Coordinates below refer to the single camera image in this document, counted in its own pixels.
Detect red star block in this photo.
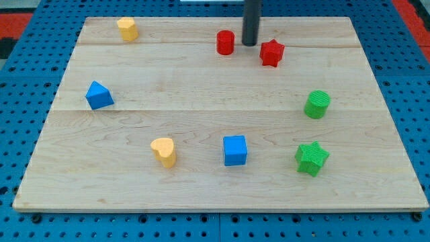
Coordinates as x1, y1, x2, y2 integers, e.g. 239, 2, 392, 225
259, 39, 285, 67

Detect green star block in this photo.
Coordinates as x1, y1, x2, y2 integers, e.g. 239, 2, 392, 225
294, 141, 330, 177

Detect blue cube block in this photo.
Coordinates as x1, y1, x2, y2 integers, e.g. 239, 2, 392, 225
223, 135, 248, 166

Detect yellow heart block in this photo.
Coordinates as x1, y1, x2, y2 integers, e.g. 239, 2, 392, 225
150, 138, 177, 168

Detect wooden board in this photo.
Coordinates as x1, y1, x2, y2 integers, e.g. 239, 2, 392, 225
13, 17, 429, 213

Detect red cylinder block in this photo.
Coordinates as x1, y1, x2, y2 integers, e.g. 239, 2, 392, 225
216, 30, 235, 55

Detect green cylinder block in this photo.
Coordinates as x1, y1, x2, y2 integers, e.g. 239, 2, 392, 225
304, 90, 331, 119

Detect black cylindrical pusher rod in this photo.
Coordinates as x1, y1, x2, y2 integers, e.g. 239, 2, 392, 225
242, 0, 262, 46

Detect blue triangle block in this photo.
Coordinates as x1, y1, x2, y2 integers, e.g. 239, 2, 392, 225
85, 81, 114, 110

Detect yellow hexagon block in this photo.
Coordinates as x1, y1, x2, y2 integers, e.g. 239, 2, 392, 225
117, 17, 139, 41

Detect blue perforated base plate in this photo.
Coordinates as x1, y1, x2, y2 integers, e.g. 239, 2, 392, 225
1, 1, 429, 241

